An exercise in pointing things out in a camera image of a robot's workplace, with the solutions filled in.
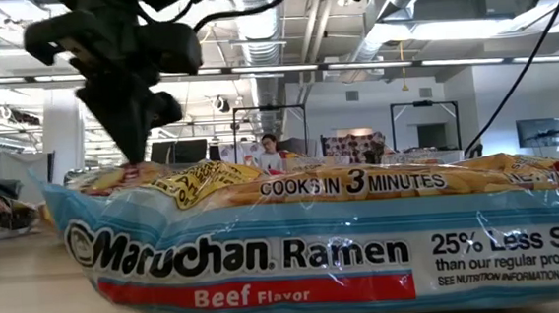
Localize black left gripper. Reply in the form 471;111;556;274
22;8;162;172

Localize blue Maruchan ramen packet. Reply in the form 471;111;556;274
26;129;559;313

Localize white fabric partition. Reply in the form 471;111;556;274
0;148;51;177

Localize white colourful print cloth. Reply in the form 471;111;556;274
217;140;264;167

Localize person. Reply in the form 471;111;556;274
256;132;286;173

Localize dark patterned cloth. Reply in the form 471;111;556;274
324;130;389;168

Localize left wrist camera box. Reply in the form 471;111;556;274
149;89;186;131

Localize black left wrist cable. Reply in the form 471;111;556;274
188;0;297;35

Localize black metal frame stand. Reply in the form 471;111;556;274
390;97;463;157
229;102;310;164

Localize long black arm cable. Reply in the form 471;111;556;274
451;0;559;157

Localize wall monitor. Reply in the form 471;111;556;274
515;116;559;150

